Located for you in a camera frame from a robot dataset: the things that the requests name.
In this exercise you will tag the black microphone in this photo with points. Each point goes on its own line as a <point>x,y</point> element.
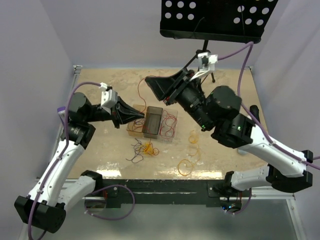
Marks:
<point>255,112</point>

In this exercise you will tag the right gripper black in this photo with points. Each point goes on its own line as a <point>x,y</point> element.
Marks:
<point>164,87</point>

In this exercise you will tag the black music stand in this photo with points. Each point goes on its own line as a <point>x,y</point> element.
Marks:
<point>234,21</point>

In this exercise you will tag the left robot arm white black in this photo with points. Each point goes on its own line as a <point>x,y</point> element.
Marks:
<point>46,205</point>

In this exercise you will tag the purple metronome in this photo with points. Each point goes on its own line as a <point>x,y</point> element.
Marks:
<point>61,113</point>

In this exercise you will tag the orange transparent bin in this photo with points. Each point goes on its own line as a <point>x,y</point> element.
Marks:
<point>135,127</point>

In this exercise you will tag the clear transparent bin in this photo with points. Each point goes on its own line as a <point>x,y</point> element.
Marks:
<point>167,130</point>

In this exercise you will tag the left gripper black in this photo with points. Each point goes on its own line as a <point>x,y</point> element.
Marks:
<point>122,113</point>

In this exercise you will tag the grey transparent bin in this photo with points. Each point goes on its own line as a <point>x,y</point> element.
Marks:
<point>152,122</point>

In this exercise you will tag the yellow red cable ball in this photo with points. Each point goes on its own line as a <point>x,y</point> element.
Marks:
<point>142,150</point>

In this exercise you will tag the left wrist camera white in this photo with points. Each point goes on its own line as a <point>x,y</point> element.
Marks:
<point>109,97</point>

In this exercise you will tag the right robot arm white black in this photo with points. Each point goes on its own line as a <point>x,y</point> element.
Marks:
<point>219,112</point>

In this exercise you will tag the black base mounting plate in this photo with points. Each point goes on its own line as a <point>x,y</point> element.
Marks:
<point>168,192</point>

